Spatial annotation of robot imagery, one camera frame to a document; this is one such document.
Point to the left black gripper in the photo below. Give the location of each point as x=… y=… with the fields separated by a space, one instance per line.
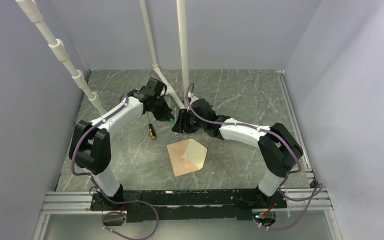
x=166 y=115

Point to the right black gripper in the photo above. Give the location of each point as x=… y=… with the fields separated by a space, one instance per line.
x=181 y=125

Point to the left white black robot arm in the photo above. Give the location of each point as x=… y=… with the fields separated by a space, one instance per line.
x=90 y=148

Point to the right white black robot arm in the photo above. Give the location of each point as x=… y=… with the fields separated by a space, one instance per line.
x=279 y=149

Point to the yellow black screwdriver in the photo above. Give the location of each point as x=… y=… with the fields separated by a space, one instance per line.
x=151 y=129

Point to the white PVC pipe frame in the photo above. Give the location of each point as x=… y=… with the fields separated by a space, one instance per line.
x=101 y=47

